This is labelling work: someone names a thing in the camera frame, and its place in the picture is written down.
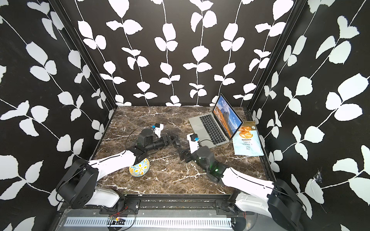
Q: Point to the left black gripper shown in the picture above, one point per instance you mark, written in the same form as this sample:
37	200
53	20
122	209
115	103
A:
167	139

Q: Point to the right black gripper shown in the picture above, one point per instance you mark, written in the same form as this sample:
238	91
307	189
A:
185	153

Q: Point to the silver laptop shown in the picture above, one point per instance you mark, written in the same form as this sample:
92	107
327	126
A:
217	127

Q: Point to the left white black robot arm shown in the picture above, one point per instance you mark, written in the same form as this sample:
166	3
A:
78	186

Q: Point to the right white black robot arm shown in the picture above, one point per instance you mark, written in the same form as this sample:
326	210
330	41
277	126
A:
275	199

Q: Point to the yellow blue patterned bowl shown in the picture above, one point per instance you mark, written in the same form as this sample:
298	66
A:
140	169

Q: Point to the light blue chips bag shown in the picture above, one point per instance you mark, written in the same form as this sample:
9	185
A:
246	141

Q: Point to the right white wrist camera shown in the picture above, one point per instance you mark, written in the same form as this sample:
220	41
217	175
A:
193	140

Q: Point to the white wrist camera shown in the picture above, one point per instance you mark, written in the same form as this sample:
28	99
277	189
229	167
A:
157	128
193	140

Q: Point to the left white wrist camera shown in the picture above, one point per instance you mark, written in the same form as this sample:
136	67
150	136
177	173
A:
157	128

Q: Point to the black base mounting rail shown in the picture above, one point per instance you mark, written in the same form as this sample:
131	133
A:
222	204

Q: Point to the white perforated cable strip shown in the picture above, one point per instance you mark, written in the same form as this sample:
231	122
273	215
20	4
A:
194	223

